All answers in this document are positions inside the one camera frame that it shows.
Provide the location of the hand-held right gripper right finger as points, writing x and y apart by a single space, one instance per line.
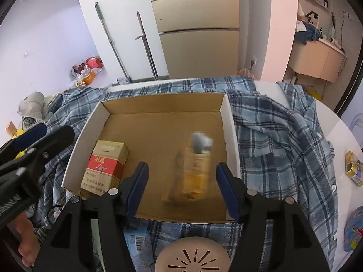
227 192

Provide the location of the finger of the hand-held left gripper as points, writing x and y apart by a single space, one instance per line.
54 143
28 137

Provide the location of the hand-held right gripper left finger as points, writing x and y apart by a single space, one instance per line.
139 188

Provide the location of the cardboard box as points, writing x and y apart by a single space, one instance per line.
158 130

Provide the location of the round tan disc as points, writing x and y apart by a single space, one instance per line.
192 249

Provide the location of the person's left hand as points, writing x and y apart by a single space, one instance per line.
25 238

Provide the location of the grey bag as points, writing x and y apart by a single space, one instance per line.
32 103

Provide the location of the blue plaid shirt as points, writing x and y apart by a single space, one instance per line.
269 147

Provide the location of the yellow snack bag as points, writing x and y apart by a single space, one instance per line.
83 78

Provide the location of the red plastic bag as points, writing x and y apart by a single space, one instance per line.
93 62

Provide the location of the small blue box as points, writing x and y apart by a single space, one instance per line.
124 80

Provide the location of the small yellow object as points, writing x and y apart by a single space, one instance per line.
314 94

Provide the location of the colourful printed bag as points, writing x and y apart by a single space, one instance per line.
354 229

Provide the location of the thin brown pole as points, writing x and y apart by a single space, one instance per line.
145 44

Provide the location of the gold three-door fridge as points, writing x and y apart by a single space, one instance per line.
198 48

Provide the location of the black framed glass door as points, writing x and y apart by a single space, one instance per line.
351 102

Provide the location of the beige vanity cabinet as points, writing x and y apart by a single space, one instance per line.
314 59

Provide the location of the dark blue cloth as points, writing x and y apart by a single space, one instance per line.
307 34

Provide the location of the white hair dryer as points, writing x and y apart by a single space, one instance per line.
336 44

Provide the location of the black faucet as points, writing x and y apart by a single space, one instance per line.
312 15

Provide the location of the hair straightener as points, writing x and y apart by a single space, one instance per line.
333 24

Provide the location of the white wall socket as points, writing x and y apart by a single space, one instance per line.
253 62

